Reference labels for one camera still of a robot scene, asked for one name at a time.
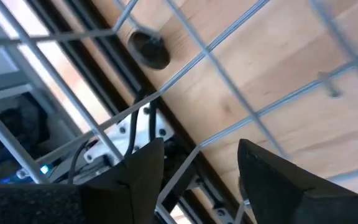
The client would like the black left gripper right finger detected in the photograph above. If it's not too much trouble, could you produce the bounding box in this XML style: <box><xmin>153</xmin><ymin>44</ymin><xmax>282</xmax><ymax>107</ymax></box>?
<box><xmin>237</xmin><ymin>139</ymin><xmax>358</xmax><ymax>224</ymax></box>

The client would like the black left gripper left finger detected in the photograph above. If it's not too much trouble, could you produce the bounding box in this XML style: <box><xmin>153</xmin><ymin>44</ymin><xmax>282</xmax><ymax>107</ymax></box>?
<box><xmin>0</xmin><ymin>138</ymin><xmax>164</xmax><ymax>224</ymax></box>

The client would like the black computer with lights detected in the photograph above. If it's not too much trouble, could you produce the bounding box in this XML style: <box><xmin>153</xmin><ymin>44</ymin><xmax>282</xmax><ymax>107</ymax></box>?
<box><xmin>0</xmin><ymin>96</ymin><xmax>51</xmax><ymax>184</ymax></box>

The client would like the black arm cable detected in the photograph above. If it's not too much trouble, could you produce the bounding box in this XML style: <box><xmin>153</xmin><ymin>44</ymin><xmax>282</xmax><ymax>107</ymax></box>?
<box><xmin>124</xmin><ymin>93</ymin><xmax>141</xmax><ymax>158</ymax></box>

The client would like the grey wire dish rack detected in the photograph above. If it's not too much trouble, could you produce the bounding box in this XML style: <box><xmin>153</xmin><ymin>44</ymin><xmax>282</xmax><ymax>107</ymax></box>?
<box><xmin>0</xmin><ymin>0</ymin><xmax>358</xmax><ymax>224</ymax></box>

